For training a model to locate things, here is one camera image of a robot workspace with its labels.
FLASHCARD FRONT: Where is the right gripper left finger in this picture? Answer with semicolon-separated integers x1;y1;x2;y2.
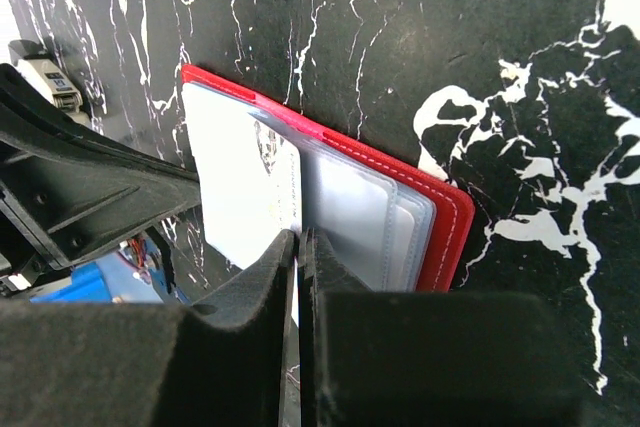
1;230;296;426

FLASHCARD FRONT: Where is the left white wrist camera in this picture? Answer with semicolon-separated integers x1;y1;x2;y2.
8;39;91;127

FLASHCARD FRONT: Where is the red leather card holder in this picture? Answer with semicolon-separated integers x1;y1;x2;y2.
181;64;475;292

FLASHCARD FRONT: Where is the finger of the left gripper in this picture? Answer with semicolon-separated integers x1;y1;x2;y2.
1;64;201;270

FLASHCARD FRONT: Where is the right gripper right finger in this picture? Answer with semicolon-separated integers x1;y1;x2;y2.
298;229;585;426

